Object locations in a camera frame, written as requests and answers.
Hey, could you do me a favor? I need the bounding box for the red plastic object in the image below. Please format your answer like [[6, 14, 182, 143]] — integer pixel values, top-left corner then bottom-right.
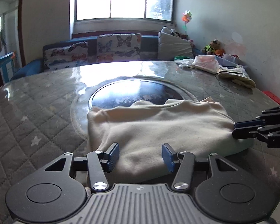
[[262, 90, 280, 106]]

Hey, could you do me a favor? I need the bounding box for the large butterfly print cushion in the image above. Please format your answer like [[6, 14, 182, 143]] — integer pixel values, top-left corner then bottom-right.
[[97, 34, 142, 63]]

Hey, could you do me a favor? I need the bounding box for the black round glass turntable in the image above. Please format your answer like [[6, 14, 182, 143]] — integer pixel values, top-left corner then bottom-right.
[[89, 79, 190, 111]]

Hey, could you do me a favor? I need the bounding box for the small butterfly print cushion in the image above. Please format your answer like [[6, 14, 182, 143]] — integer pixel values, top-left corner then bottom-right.
[[42, 41, 89, 71]]

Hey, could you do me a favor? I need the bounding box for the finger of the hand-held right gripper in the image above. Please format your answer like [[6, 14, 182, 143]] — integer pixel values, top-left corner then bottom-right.
[[234, 106, 280, 129], [232, 115, 280, 143]]

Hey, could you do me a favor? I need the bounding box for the colourful pinwheel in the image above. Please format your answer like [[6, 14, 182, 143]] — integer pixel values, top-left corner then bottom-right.
[[182, 10, 193, 37]]

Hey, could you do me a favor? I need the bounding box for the clear plastic container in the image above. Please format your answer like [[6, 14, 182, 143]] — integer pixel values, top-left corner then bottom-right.
[[215, 53, 248, 67]]

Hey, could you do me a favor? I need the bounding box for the white and pink plastic bag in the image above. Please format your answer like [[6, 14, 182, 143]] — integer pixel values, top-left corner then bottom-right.
[[192, 55, 221, 73]]

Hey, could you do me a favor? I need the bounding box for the yellow cloth in clear bag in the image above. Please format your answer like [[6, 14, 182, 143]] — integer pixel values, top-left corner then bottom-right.
[[218, 65, 257, 89]]

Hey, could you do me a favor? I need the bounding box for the white and black plush toy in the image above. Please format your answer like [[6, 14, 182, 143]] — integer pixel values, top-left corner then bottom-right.
[[161, 26, 189, 40]]

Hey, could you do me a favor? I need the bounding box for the blue and white cabinet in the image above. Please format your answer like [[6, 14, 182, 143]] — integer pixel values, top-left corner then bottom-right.
[[0, 51, 22, 83]]

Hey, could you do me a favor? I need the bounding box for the blue sofa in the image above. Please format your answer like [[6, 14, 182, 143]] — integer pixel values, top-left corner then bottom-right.
[[10, 34, 202, 81]]

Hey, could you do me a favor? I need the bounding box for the cream long-sleeved shirt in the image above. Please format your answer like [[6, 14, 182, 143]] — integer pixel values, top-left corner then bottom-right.
[[87, 97, 255, 184]]

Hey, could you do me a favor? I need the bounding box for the brown teddy bear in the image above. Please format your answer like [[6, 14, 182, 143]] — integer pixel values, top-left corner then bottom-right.
[[202, 40, 225, 56]]

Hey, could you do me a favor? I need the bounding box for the black cable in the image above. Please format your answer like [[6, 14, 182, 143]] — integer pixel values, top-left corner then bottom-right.
[[214, 66, 236, 75]]

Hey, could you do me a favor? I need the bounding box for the crumpled clear plastic bag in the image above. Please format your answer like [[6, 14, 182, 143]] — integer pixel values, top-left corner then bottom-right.
[[177, 58, 197, 69]]

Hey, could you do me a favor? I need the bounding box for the grey cushion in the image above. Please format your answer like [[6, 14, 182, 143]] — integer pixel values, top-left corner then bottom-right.
[[157, 31, 195, 60]]

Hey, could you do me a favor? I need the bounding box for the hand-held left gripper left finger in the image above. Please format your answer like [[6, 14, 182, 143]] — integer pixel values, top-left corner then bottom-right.
[[44, 142, 120, 193]]

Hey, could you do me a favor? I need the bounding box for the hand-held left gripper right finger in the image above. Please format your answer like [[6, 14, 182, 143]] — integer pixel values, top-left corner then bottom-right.
[[162, 143, 238, 191]]

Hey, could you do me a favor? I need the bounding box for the window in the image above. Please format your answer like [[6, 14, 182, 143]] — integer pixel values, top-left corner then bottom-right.
[[71, 0, 176, 24]]

